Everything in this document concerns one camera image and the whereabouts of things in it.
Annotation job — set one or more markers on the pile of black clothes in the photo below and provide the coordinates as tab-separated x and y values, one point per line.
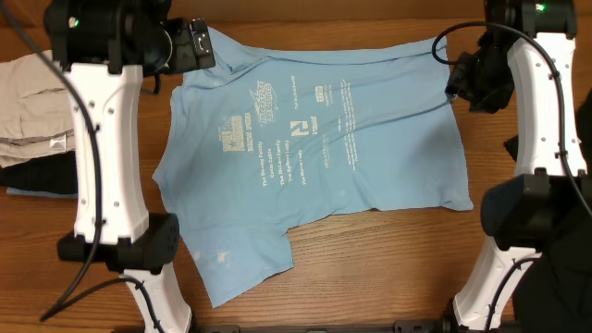
554	295

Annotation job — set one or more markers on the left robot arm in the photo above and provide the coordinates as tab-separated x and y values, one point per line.
104	50

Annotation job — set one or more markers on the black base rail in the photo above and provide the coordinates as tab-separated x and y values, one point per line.
400	326

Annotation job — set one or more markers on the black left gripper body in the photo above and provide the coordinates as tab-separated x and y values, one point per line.
184	55

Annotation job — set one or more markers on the folded blue garment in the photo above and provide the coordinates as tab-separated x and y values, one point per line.
45	194

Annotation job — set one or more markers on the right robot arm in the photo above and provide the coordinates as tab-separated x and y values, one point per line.
525	54

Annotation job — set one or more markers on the folded dark navy garment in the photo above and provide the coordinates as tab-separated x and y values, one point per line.
54	173

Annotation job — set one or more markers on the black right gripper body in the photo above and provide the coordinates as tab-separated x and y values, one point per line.
469	80

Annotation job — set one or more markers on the folded beige trousers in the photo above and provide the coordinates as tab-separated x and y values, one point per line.
35	116

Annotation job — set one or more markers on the light blue printed t-shirt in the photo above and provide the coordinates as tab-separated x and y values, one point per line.
268	140

